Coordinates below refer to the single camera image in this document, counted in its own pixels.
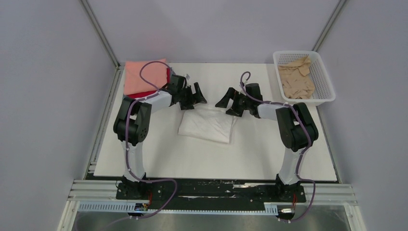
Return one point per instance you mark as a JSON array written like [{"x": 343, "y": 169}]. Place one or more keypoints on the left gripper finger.
[
  {"x": 187, "y": 104},
  {"x": 198, "y": 95}
]

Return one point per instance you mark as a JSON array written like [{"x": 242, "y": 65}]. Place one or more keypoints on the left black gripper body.
[{"x": 185, "y": 94}]

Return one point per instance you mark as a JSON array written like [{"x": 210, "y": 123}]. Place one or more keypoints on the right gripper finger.
[
  {"x": 230, "y": 95},
  {"x": 236, "y": 110}
]

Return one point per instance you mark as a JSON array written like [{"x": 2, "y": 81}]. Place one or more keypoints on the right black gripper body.
[{"x": 241, "y": 103}]

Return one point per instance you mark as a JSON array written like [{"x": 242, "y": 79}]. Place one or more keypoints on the white t-shirt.
[{"x": 207, "y": 123}]

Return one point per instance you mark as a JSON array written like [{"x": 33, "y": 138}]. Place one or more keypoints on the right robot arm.
[{"x": 297, "y": 128}]

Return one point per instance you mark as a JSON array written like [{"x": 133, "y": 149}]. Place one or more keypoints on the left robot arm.
[{"x": 132, "y": 126}]

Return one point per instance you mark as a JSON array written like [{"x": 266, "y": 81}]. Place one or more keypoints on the folded salmon pink t-shirt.
[{"x": 141, "y": 80}]

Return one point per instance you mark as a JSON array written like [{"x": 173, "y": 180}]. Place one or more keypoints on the folded red t-shirt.
[{"x": 148, "y": 93}]

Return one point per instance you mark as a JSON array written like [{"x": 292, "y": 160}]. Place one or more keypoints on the beige t-shirt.
[{"x": 295, "y": 79}]

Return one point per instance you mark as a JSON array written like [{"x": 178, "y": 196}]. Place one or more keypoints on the white plastic laundry basket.
[{"x": 324, "y": 91}]

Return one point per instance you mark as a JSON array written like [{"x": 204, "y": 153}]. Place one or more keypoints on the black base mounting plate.
[{"x": 210, "y": 194}]

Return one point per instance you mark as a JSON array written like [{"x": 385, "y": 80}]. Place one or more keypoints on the left aluminium frame post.
[{"x": 99, "y": 31}]

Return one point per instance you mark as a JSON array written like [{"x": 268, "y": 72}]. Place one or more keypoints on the aluminium frame post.
[
  {"x": 99, "y": 31},
  {"x": 329, "y": 24}
]

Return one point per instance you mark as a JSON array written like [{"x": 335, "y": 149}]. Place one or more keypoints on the white slotted cable duct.
[{"x": 267, "y": 209}]

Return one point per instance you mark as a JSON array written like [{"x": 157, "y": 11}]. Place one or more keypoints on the right aluminium frame post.
[{"x": 329, "y": 24}]

